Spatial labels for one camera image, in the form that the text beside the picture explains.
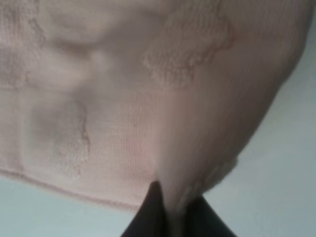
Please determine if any pink towel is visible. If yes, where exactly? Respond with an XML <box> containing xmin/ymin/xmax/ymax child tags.
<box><xmin>0</xmin><ymin>0</ymin><xmax>316</xmax><ymax>237</ymax></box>

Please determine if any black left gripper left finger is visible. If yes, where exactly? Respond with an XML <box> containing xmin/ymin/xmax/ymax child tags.
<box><xmin>121</xmin><ymin>181</ymin><xmax>164</xmax><ymax>237</ymax></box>

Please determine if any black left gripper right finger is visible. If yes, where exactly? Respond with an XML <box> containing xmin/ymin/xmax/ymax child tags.
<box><xmin>184</xmin><ymin>197</ymin><xmax>236</xmax><ymax>237</ymax></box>

